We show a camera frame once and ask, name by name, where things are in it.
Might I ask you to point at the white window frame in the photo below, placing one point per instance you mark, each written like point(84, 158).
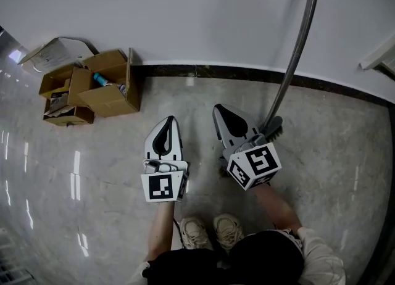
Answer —
point(378, 57)

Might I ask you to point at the person's beige shoe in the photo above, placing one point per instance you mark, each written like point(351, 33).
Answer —
point(194, 234)
point(227, 231)

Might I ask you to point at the person's left beige shoe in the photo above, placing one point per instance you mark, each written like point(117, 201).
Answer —
point(194, 234)

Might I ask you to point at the person's right beige shoe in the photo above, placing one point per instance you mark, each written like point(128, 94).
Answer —
point(227, 231)

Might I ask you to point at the floor drain grille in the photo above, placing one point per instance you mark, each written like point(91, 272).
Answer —
point(12, 274)

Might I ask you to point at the person's white shirt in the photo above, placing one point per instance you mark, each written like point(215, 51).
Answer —
point(321, 259)

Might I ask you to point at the blue bottle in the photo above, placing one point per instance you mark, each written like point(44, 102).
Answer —
point(100, 79)

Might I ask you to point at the medium open cardboard box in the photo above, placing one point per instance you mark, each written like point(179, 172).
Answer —
point(54, 81)

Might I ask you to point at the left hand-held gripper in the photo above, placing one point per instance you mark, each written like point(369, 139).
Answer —
point(160, 186)

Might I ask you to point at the white cardboard box flap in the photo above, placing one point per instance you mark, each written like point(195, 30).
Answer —
point(58, 52)

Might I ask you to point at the black baseboard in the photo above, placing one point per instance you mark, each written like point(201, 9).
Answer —
point(247, 72)

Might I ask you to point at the black packet in box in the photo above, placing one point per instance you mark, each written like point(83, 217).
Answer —
point(59, 98)

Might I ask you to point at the person's left forearm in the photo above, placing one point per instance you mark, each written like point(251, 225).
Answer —
point(162, 225)

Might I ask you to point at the person's right forearm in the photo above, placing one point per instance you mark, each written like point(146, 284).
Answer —
point(277, 208)

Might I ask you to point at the large open cardboard box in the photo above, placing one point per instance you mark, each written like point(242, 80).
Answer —
point(108, 100)

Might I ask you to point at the low flat cardboard box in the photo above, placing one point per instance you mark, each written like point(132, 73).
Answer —
point(81, 117)

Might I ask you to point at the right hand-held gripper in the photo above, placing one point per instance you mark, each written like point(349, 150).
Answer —
point(260, 160)

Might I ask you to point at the person's black shorts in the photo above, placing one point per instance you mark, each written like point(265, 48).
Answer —
point(247, 262)

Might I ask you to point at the small clear bottle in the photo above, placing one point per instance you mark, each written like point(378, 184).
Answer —
point(122, 89)

